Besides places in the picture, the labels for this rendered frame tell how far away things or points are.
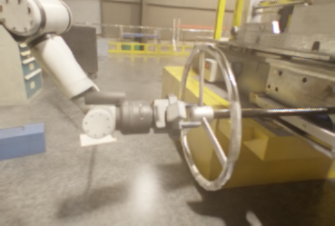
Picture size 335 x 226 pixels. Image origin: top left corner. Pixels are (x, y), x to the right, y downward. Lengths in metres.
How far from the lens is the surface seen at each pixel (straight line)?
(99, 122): 0.51
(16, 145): 2.18
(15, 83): 3.37
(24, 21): 0.52
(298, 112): 0.78
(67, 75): 0.54
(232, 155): 0.47
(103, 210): 1.56
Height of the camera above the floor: 1.09
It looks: 19 degrees down
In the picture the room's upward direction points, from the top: 3 degrees clockwise
